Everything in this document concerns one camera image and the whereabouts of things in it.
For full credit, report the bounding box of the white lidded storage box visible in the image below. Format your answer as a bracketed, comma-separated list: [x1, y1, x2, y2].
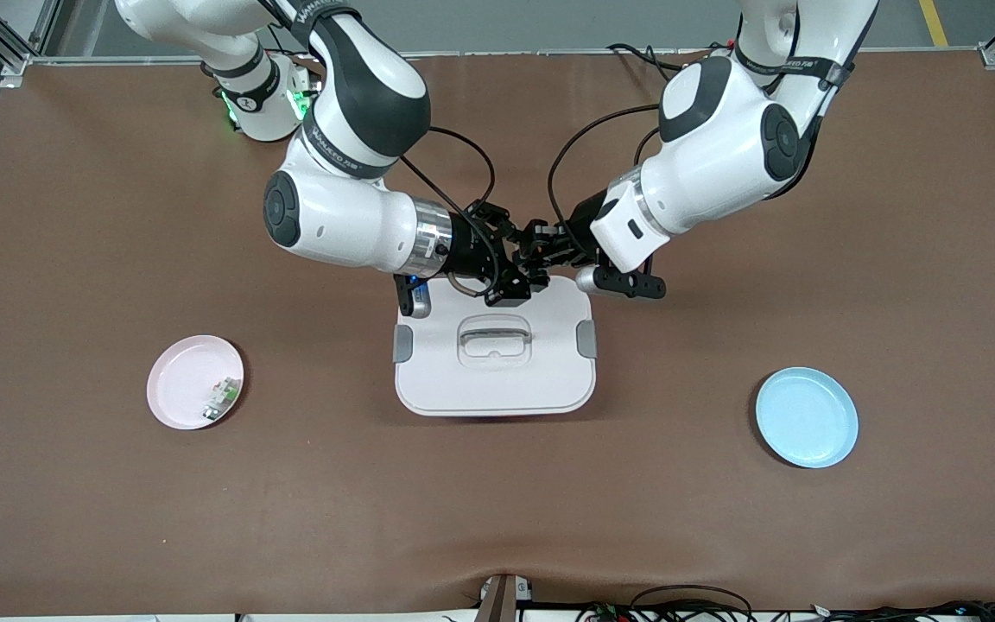
[392, 275, 599, 418]

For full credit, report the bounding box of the brown table mat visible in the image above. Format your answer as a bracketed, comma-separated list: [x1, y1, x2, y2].
[0, 50, 995, 619]

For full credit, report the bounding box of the light blue round plate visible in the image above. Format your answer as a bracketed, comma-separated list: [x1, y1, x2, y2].
[755, 366, 859, 470]

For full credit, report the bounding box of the pink round plate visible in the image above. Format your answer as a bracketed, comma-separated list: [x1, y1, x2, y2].
[146, 334, 246, 432]

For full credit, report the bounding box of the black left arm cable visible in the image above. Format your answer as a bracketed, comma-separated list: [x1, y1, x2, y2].
[546, 104, 664, 227]

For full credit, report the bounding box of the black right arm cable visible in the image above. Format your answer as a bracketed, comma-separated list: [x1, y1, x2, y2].
[398, 125, 500, 300]

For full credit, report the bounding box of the silver table edge rail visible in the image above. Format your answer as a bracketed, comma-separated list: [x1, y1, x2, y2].
[27, 48, 986, 68]

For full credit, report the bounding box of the black arm base cable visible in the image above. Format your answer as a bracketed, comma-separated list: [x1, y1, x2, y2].
[607, 43, 690, 86]

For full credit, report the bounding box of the green white switch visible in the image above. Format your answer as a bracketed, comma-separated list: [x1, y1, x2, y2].
[202, 378, 244, 424]

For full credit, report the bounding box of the metal table edge bracket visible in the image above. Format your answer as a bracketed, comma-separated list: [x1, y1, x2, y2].
[478, 573, 535, 622]

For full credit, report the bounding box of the black cable bundle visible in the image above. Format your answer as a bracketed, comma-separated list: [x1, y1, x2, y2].
[575, 585, 995, 622]

